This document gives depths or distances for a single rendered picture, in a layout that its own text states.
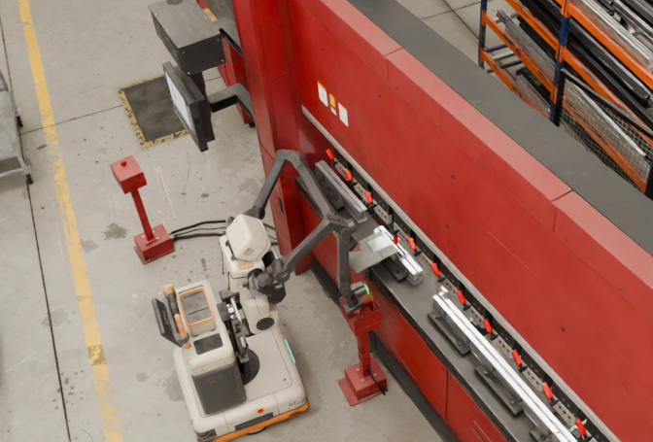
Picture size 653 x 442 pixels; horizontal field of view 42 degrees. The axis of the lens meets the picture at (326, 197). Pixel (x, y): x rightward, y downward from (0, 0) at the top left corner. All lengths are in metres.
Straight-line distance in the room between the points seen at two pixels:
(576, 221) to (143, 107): 5.05
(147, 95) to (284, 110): 2.86
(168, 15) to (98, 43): 3.63
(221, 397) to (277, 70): 1.82
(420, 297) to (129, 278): 2.35
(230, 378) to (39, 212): 2.65
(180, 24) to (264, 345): 1.92
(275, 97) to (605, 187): 2.23
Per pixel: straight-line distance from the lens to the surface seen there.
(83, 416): 5.54
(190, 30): 4.67
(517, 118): 3.37
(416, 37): 3.79
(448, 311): 4.38
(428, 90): 3.49
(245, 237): 4.23
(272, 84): 4.73
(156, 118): 7.29
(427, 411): 5.13
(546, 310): 3.48
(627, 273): 2.91
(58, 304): 6.13
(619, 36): 5.36
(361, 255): 4.58
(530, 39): 6.49
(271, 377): 5.04
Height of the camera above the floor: 4.46
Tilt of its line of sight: 45 degrees down
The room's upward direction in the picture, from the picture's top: 7 degrees counter-clockwise
